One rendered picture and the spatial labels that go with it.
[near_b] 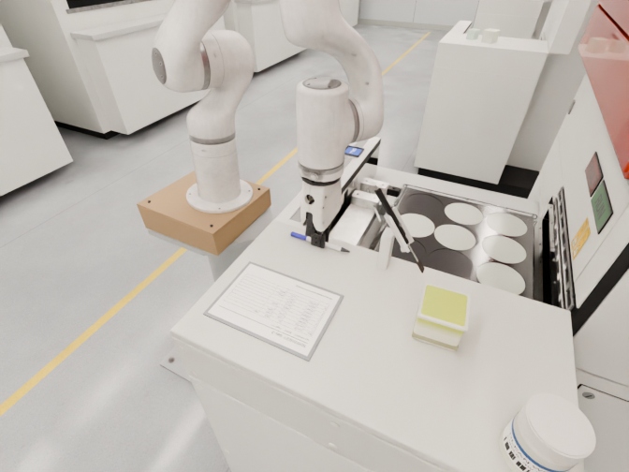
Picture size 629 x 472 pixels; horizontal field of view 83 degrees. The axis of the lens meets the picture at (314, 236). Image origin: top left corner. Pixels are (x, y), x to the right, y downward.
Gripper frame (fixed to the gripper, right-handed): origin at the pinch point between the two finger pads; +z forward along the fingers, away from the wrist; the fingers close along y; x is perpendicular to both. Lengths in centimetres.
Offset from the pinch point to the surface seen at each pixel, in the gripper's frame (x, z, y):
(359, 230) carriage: -3.3, 10.7, 18.2
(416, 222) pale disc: -16.2, 8.8, 25.6
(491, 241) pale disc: -34.9, 8.7, 26.3
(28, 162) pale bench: 266, 78, 66
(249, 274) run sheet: 8.5, 1.8, -14.6
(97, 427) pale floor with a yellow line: 78, 99, -38
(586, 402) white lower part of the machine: -61, 25, 3
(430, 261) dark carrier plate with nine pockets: -22.7, 8.8, 12.3
